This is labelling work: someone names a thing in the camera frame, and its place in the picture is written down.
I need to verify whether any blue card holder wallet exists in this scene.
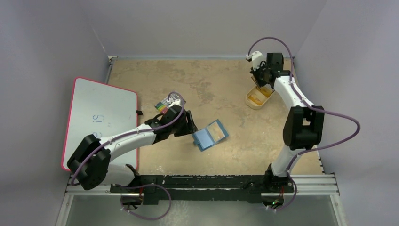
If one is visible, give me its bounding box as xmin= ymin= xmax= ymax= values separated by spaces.
xmin=192 ymin=119 xmax=229 ymax=152

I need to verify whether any beige oval card tray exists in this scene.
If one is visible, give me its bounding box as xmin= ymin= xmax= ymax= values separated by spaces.
xmin=245 ymin=85 xmax=274 ymax=110

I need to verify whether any gold credit card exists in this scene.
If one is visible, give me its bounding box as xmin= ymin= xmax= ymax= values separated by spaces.
xmin=207 ymin=122 xmax=226 ymax=143

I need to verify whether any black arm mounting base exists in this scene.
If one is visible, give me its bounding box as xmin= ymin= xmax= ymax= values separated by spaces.
xmin=110 ymin=174 xmax=294 ymax=205

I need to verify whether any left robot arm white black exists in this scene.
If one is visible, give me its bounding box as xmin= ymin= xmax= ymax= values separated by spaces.
xmin=67 ymin=104 xmax=198 ymax=193

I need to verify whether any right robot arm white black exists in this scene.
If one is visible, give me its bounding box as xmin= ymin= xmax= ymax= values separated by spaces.
xmin=247 ymin=51 xmax=324 ymax=192

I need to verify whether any pack of coloured markers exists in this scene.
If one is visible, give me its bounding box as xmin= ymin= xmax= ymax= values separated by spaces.
xmin=154 ymin=93 xmax=180 ymax=113

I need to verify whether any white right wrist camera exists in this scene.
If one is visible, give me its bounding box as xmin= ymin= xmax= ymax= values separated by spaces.
xmin=246 ymin=51 xmax=266 ymax=71

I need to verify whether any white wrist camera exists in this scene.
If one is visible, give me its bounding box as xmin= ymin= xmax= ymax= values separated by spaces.
xmin=168 ymin=98 xmax=182 ymax=108
xmin=246 ymin=51 xmax=266 ymax=71

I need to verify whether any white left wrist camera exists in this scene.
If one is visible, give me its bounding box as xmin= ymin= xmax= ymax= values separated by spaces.
xmin=168 ymin=98 xmax=182 ymax=108

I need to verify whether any whiteboard with pink frame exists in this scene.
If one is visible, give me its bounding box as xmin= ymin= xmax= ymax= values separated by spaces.
xmin=62 ymin=77 xmax=139 ymax=171

